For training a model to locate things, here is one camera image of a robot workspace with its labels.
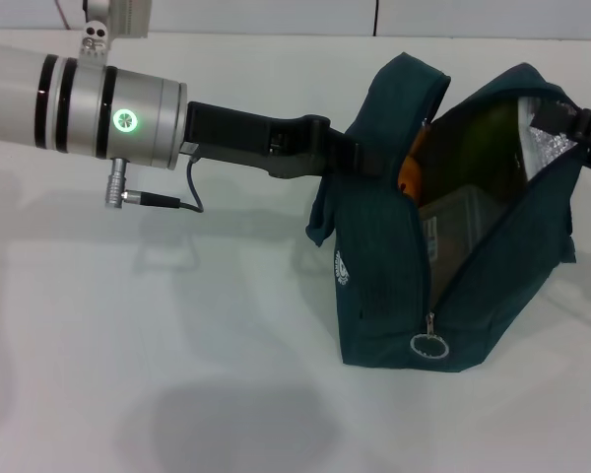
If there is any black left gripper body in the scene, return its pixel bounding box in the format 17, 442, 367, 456
179, 101, 357, 179

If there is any orange yellow pear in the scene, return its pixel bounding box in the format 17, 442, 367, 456
397, 122, 430, 204

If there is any green cucumber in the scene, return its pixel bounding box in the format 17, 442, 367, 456
452, 98, 528, 198

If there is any dark teal insulated lunch bag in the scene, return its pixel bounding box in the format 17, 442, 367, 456
306, 51, 587, 375

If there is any clear plastic food container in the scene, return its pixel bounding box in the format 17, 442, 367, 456
417, 184, 498, 297

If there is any left arm grey cable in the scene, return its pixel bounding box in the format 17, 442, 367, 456
103, 157, 206, 214

